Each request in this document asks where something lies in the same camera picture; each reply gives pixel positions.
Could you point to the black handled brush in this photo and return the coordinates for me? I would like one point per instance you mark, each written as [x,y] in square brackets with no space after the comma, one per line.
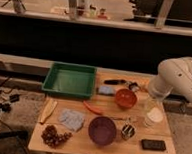
[131,85]

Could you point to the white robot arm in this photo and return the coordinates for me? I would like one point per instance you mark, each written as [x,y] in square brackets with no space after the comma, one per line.
[173,74]

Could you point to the white plastic cup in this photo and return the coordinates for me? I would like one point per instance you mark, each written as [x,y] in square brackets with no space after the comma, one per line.
[153,116]

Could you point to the small blue sponge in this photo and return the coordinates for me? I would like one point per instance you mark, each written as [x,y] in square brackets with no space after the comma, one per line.
[106,90]

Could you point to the green plastic tray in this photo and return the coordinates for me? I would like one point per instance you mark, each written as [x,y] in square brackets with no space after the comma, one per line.
[70,80]

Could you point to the orange carrot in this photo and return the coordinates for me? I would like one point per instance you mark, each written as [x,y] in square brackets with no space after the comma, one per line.
[92,108]

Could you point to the orange bowl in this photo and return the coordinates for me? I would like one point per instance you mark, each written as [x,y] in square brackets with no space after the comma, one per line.
[125,98]

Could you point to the light blue cloth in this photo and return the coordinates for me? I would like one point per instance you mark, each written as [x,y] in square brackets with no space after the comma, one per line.
[73,120]

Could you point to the yellow banana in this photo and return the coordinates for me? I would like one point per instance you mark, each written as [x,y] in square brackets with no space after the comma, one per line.
[48,110]

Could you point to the purple bowl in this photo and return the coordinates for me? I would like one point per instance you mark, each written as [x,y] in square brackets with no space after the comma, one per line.
[102,131]

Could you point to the small metal clip holder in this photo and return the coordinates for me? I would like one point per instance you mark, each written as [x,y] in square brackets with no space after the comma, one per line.
[127,131]

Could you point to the bunch of dark grapes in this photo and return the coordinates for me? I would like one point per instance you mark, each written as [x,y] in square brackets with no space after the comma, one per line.
[52,138]

